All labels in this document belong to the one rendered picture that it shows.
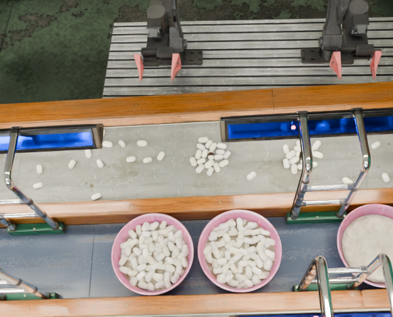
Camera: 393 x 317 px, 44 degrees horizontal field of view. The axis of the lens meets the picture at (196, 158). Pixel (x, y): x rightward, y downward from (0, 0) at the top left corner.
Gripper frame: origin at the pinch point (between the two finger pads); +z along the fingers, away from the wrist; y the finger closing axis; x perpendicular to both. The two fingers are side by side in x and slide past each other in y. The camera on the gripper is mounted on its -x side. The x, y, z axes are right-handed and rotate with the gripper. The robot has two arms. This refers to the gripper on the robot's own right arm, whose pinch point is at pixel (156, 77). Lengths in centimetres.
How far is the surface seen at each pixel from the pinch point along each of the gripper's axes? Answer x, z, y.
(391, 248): 33, 43, 74
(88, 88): 108, -68, -62
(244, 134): 0.2, 19.6, 26.9
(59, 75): 108, -77, -81
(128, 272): 32, 53, -10
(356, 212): 32, 32, 64
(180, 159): 33.1, 12.1, 4.4
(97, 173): 33.0, 18.0, -25.1
